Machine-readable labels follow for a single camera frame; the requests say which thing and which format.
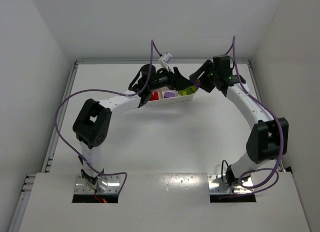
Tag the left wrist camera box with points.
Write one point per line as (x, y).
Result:
(164, 60)

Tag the purple butterfly lego brick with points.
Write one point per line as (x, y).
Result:
(195, 83)

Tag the aluminium table edge rail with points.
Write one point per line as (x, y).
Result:
(167, 152)

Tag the green studded lego brick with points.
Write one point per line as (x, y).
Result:
(191, 90)

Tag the purple flower lego brick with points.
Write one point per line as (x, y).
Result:
(169, 94)

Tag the red lego brick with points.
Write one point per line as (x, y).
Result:
(155, 95)

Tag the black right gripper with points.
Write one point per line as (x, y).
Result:
(206, 75)

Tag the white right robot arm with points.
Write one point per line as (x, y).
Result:
(268, 138)

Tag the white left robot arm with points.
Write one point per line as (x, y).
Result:
(92, 123)

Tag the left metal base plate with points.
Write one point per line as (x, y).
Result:
(106, 185)

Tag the white three-compartment tray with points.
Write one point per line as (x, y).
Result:
(166, 101)

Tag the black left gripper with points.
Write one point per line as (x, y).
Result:
(173, 79)

